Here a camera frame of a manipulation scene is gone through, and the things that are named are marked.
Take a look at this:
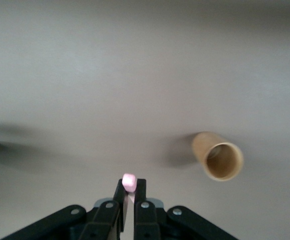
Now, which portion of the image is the pink chopstick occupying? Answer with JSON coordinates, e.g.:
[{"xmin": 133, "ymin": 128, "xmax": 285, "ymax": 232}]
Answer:
[{"xmin": 122, "ymin": 173, "xmax": 137, "ymax": 205}]

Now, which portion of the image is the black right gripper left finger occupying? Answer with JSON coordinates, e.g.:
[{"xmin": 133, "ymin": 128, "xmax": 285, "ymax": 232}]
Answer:
[{"xmin": 0, "ymin": 178, "xmax": 125, "ymax": 240}]

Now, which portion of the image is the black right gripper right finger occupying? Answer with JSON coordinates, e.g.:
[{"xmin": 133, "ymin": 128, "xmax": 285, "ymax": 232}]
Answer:
[{"xmin": 134, "ymin": 178, "xmax": 238, "ymax": 240}]

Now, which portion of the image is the wooden cup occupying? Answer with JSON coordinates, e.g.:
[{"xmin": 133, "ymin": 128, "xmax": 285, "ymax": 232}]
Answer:
[{"xmin": 191, "ymin": 131, "xmax": 244, "ymax": 182}]

